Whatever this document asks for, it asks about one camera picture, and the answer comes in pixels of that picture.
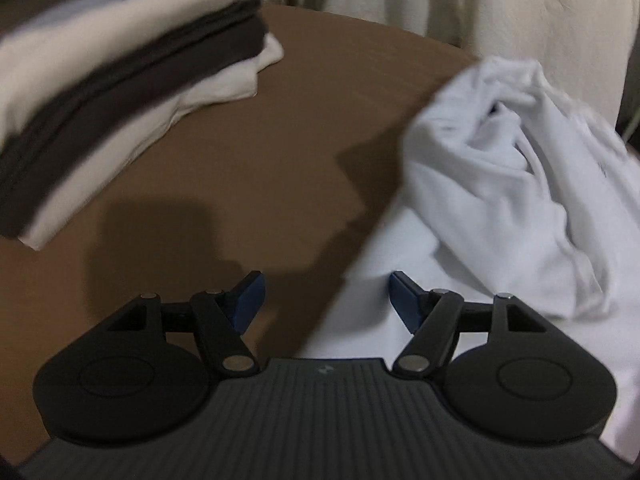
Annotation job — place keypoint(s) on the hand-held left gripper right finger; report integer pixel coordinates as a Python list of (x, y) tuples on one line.
[(402, 301)]

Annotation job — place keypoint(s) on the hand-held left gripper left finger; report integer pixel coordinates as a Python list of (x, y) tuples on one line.
[(247, 301)]

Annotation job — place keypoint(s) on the white sweatshirt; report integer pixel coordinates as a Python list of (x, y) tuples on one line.
[(475, 185)]

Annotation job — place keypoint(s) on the white folded garment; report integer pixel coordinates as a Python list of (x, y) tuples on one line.
[(220, 85)]

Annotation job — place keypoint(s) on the white fluffy blanket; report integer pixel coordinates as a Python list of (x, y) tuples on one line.
[(475, 0)]

